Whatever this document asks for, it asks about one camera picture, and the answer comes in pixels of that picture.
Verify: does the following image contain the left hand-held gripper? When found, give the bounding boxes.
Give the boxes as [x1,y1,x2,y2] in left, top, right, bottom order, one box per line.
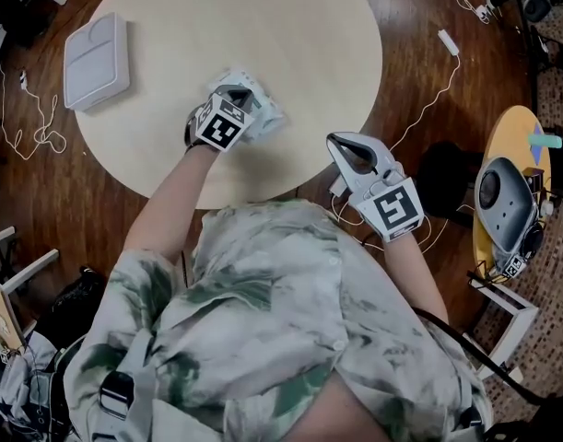
[184,85,264,154]

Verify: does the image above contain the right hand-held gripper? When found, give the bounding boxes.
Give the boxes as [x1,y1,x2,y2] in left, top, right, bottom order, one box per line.
[325,131,426,244]

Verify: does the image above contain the white wet wipes pack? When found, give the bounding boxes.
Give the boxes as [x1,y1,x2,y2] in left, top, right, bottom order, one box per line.
[205,66,287,145]

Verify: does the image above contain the person's left forearm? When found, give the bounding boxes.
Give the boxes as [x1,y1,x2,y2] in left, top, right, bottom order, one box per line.
[123,143,222,262]

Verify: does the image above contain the person's right forearm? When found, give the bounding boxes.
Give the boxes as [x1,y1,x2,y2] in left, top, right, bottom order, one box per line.
[381,226,451,327]

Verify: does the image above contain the black stool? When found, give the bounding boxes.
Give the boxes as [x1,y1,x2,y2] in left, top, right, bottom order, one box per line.
[416,140,477,226]

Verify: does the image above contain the white flat plastic box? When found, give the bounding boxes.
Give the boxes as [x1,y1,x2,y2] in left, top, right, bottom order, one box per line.
[63,11,132,112]

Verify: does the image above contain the small yellow round table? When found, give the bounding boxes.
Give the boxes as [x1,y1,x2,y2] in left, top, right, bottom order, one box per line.
[471,104,554,281]

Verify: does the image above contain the gray rounded device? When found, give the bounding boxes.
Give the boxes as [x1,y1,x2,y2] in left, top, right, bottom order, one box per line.
[473,156,541,256]

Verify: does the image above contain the blue paper diamond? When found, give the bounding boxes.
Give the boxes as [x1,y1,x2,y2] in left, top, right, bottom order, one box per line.
[528,123,547,167]

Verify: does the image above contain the green white patterned shirt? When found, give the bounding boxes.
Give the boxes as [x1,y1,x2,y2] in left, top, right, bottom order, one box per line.
[63,198,495,442]

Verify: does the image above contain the black office chair base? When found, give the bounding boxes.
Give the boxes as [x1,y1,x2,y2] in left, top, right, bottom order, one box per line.
[514,0,563,76]

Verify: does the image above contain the black bag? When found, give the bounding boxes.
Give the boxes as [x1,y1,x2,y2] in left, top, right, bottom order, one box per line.
[49,265,109,340]

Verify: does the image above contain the white wooden stool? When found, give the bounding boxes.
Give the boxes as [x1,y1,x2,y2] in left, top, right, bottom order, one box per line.
[0,226,61,295]

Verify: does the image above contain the wooden board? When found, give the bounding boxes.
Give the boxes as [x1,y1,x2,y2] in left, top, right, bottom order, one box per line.
[0,273,28,353]

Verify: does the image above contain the gray patterned backpack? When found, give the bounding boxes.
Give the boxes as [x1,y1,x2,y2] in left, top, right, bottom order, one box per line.
[0,332,76,442]

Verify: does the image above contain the white power adapter with cable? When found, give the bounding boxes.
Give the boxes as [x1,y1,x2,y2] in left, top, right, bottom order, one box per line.
[385,29,463,154]

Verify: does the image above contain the thin white looped cable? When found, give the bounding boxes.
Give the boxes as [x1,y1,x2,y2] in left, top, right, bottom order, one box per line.
[0,57,68,161]

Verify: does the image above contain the white stool frame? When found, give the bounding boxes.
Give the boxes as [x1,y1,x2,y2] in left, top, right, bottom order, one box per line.
[466,273,540,382]

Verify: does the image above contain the black strap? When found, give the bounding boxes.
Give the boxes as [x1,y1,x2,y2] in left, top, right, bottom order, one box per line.
[411,306,558,407]

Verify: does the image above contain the black strap buckle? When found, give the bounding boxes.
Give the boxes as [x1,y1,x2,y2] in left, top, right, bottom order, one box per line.
[98,369,136,421]

